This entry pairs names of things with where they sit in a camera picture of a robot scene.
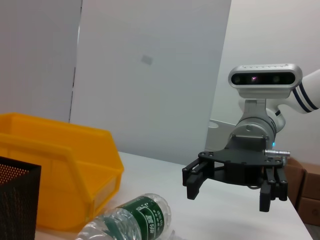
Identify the clear water bottle green label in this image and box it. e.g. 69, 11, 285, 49
74, 192, 173, 240

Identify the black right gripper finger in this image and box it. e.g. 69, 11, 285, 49
258, 166, 289, 213
181, 159, 216, 200

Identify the white backdrop board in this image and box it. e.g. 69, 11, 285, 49
69, 0, 232, 166

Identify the grey backdrop board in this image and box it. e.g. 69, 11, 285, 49
0, 0, 83, 123

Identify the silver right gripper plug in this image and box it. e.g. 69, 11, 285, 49
264, 148, 292, 160

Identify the yellow plastic storage bin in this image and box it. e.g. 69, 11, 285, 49
0, 112, 125, 232

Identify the black mesh pen holder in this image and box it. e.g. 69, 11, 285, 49
0, 156, 42, 240

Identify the brown cardboard box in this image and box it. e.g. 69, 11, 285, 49
296, 197, 320, 226
284, 157, 308, 207
301, 162, 320, 201

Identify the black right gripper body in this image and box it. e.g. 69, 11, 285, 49
198, 136, 285, 188

